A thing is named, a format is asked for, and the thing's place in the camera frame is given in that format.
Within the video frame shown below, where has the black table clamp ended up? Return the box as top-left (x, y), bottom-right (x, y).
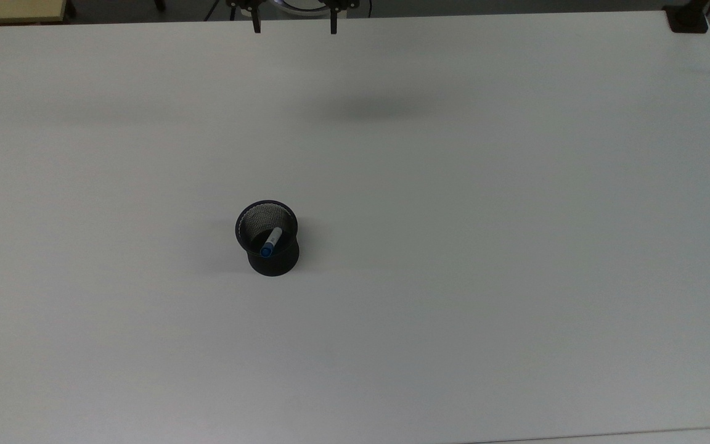
top-left (663, 0), bottom-right (710, 34)

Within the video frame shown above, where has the light wooden table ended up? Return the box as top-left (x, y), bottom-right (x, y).
top-left (0, 0), bottom-right (67, 25)

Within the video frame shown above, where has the black mesh pen holder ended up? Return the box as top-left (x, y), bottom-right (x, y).
top-left (235, 199), bottom-right (300, 277)

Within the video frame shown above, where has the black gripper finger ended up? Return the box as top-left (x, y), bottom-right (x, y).
top-left (227, 0), bottom-right (263, 35)
top-left (324, 0), bottom-right (361, 35)

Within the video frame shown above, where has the white round base ring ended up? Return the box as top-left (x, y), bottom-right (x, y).
top-left (272, 0), bottom-right (326, 15)

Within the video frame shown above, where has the blue capped white marker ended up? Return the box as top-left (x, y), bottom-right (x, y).
top-left (261, 226), bottom-right (284, 258)

